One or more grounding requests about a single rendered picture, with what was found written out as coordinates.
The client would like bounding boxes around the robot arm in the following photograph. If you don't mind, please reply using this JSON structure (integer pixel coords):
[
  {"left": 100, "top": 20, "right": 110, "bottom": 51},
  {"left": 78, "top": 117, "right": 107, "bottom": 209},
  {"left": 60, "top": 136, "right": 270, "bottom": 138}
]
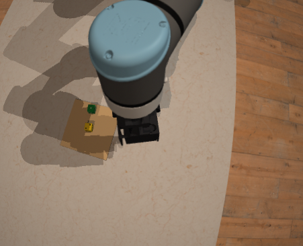
[{"left": 88, "top": 0, "right": 204, "bottom": 119}]

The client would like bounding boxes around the green die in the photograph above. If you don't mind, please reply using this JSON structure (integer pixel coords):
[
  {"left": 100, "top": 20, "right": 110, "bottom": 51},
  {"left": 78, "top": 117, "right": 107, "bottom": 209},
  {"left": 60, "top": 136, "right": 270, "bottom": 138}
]
[{"left": 87, "top": 104, "right": 96, "bottom": 114}]

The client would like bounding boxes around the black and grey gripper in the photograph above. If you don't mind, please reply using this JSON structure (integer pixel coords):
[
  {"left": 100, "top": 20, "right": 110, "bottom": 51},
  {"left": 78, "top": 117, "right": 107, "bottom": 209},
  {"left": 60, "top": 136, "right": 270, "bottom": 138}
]
[{"left": 112, "top": 105, "right": 161, "bottom": 146}]

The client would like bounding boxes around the orange flat mat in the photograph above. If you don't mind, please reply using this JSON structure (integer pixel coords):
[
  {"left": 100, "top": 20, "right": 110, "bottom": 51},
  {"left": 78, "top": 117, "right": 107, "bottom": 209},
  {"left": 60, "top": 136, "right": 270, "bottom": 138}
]
[{"left": 60, "top": 99, "right": 117, "bottom": 160}]

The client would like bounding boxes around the yellow die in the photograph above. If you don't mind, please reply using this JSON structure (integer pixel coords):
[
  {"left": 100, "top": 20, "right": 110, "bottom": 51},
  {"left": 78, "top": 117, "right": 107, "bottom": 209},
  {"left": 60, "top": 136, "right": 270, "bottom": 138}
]
[{"left": 84, "top": 123, "right": 93, "bottom": 132}]

